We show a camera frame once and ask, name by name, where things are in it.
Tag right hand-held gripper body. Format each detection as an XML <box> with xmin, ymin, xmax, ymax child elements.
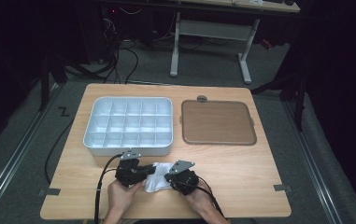
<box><xmin>165</xmin><ymin>160</ymin><xmax>200</xmax><ymax>196</ymax></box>

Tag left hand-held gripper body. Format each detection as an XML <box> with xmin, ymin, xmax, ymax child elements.
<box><xmin>114</xmin><ymin>150</ymin><xmax>143</xmax><ymax>189</ymax></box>

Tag white sock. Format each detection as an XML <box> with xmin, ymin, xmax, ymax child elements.
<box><xmin>142</xmin><ymin>161</ymin><xmax>175</xmax><ymax>193</ymax></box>

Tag white compartment storage box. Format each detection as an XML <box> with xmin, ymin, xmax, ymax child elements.
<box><xmin>82</xmin><ymin>96</ymin><xmax>174</xmax><ymax>157</ymax></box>

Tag person's left hand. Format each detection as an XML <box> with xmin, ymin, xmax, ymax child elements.
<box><xmin>107</xmin><ymin>180</ymin><xmax>142</xmax><ymax>216</ymax></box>

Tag person's right hand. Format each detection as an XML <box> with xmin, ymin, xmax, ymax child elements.
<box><xmin>183</xmin><ymin>183</ymin><xmax>217</xmax><ymax>216</ymax></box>

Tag brown box lid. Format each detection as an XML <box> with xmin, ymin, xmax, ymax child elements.
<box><xmin>180</xmin><ymin>99</ymin><xmax>258</xmax><ymax>147</ymax></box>

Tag black metal stand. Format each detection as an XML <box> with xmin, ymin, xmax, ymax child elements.
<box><xmin>38</xmin><ymin>55</ymin><xmax>69</xmax><ymax>111</ymax></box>
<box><xmin>249</xmin><ymin>71</ymin><xmax>307</xmax><ymax>132</ymax></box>

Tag white-legged desk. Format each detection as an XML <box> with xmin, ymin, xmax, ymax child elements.
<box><xmin>97</xmin><ymin>0</ymin><xmax>301</xmax><ymax>85</ymax></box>

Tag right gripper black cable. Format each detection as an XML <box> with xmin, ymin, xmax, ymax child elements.
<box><xmin>193</xmin><ymin>175</ymin><xmax>226</xmax><ymax>220</ymax></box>

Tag thin black floor cable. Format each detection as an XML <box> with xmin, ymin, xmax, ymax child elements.
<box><xmin>44</xmin><ymin>118</ymin><xmax>76</xmax><ymax>185</ymax></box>

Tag bundle of black cables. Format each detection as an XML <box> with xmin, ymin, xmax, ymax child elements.
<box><xmin>102</xmin><ymin>15</ymin><xmax>141</xmax><ymax>85</ymax></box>

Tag metal floor rail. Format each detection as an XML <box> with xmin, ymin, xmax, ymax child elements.
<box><xmin>282</xmin><ymin>101</ymin><xmax>343</xmax><ymax>224</ymax></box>
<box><xmin>0</xmin><ymin>83</ymin><xmax>62</xmax><ymax>218</ymax></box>

